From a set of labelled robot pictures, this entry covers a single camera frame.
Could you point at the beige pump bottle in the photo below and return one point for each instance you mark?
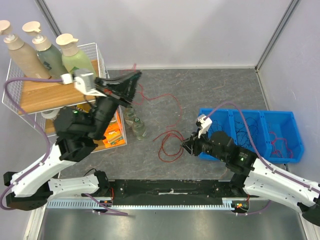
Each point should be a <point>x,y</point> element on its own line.
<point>22,53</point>

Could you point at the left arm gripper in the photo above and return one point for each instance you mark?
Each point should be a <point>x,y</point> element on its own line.
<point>126,86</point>

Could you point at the orange snack box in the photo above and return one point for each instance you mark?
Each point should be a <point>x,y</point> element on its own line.
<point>114,134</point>

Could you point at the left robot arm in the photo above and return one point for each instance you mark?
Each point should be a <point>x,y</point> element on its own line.
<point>78,133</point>

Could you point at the white round cup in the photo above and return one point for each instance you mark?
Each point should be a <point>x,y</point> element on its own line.
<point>50,114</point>

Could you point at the green glass bottle rear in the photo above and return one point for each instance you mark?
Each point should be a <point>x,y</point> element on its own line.
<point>129,115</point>

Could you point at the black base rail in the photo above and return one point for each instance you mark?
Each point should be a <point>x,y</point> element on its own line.
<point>168,192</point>

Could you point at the light green pump bottle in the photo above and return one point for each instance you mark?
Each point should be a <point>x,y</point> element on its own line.
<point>73,58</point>

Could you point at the dark green pump bottle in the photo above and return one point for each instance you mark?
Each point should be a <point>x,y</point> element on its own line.
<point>48,54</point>

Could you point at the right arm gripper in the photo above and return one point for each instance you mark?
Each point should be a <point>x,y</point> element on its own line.
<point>193,145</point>

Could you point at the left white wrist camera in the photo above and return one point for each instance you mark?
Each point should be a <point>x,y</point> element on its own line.
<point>84,82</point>

